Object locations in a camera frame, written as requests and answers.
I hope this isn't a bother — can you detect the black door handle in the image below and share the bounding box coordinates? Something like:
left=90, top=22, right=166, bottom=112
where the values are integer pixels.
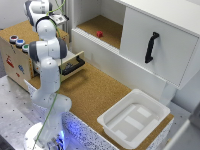
left=144, top=31, right=161, bottom=65

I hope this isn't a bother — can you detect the white cabinet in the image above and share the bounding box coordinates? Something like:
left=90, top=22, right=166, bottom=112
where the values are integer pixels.
left=68, top=0, right=200, bottom=107

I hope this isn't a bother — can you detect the black drawer handle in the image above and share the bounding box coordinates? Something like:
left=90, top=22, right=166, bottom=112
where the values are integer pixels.
left=61, top=55, right=86, bottom=77

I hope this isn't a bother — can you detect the white sliding door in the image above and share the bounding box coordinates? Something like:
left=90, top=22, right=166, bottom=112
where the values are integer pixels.
left=119, top=6, right=200, bottom=89

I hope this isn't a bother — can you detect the wooden drawer box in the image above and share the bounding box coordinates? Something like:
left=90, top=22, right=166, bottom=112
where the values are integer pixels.
left=0, top=20, right=71, bottom=92

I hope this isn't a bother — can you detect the green cable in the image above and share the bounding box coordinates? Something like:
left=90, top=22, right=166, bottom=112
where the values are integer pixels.
left=31, top=0, right=68, bottom=150

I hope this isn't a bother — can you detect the red button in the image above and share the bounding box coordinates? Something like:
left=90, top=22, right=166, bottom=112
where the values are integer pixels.
left=8, top=34, right=19, bottom=44

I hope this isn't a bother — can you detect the pink block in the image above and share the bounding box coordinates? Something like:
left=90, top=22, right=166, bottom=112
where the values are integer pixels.
left=96, top=30, right=104, bottom=38

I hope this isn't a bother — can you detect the white plastic box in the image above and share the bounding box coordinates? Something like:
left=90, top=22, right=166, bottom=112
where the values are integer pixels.
left=96, top=88, right=172, bottom=150

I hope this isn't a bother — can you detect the green button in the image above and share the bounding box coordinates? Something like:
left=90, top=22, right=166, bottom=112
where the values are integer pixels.
left=21, top=43, right=31, bottom=54

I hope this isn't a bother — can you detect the blue button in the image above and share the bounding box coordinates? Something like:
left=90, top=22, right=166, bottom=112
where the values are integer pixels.
left=15, top=38, right=26, bottom=48

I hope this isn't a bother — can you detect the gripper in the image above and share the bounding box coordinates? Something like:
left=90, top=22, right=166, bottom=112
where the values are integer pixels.
left=50, top=13, right=70, bottom=25

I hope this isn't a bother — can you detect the wooden drawer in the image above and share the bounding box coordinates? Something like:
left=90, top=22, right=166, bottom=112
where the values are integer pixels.
left=57, top=49, right=86, bottom=83

